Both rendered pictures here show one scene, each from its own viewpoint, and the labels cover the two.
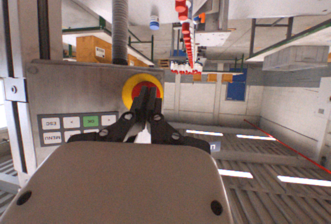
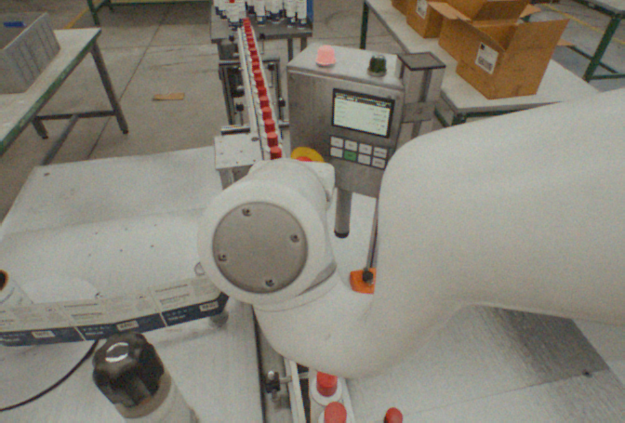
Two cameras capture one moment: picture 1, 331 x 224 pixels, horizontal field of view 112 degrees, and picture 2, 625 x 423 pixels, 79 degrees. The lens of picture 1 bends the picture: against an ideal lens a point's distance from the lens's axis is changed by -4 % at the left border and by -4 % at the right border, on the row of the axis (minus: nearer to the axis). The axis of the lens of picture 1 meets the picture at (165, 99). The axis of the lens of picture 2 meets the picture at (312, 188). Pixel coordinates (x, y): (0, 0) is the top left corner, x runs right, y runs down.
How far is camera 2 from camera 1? 0.48 m
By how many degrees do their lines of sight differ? 48
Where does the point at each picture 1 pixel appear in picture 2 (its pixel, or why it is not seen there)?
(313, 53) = not seen: outside the picture
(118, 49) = not seen: hidden behind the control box
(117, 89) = not seen: hidden behind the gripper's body
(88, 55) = (518, 52)
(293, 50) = (15, 82)
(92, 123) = (349, 153)
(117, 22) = (344, 195)
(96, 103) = (345, 166)
